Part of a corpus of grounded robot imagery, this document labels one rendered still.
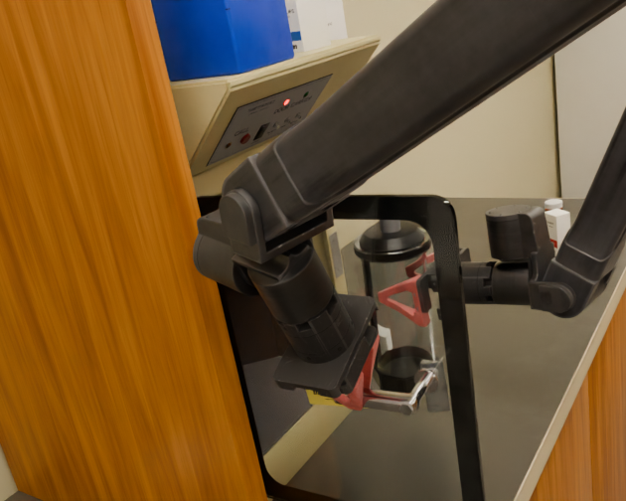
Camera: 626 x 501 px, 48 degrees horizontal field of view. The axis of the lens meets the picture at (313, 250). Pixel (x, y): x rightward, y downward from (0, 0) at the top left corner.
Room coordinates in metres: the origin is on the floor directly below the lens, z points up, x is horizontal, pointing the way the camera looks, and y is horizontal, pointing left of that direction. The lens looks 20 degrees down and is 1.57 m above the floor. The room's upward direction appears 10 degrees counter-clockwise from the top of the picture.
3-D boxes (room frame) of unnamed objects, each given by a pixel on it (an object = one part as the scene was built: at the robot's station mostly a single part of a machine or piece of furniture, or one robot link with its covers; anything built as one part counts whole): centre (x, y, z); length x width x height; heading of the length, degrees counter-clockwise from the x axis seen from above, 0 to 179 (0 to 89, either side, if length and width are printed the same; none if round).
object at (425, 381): (0.60, -0.04, 1.20); 0.10 x 0.05 x 0.03; 56
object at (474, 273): (0.86, -0.20, 1.18); 0.10 x 0.07 x 0.07; 144
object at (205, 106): (0.85, 0.00, 1.46); 0.32 x 0.11 x 0.10; 144
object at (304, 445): (0.66, 0.00, 1.19); 0.30 x 0.01 x 0.40; 56
